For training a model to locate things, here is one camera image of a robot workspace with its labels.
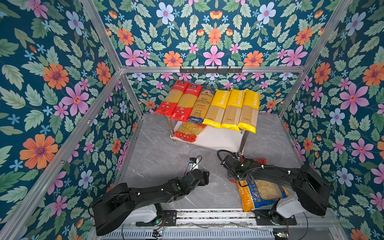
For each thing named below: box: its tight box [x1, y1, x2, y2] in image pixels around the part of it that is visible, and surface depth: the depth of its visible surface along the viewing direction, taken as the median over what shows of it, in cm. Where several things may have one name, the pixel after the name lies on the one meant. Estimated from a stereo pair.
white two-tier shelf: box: [165, 115, 249, 155], surface depth 97 cm
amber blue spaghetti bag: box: [187, 86, 216, 124], surface depth 76 cm
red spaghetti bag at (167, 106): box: [155, 80, 189, 117], surface depth 77 cm
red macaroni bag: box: [172, 121, 207, 143], surface depth 98 cm
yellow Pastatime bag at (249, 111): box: [238, 88, 261, 134], surface depth 73 cm
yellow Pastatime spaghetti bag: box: [202, 88, 231, 129], surface depth 74 cm
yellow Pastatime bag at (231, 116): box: [220, 88, 246, 132], surface depth 73 cm
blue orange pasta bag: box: [237, 179, 290, 212], surface depth 78 cm
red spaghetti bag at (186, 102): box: [170, 83, 203, 123], surface depth 77 cm
